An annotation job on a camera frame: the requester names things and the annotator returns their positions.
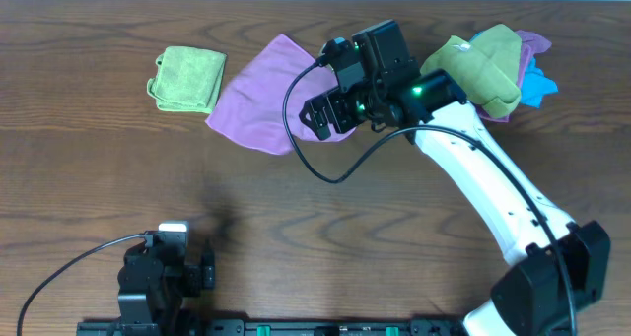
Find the pink cloth in pile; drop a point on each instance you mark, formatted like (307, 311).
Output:
(531, 79)

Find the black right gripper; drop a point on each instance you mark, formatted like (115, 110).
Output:
(334, 101)

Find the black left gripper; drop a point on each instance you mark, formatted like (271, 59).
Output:
(198, 277)

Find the folded light green cloth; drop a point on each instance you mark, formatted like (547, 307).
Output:
(188, 79)

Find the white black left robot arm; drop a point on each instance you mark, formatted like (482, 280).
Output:
(153, 283)

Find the olive green cloth on pile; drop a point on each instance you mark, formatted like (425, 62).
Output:
(486, 68)

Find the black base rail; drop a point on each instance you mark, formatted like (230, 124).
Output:
(238, 327)

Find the pink microfiber cloth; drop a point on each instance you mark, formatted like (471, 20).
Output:
(249, 110)

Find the blue cloth in pile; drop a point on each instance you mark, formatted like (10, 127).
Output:
(501, 74)

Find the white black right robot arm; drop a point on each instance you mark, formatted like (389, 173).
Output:
(557, 267)

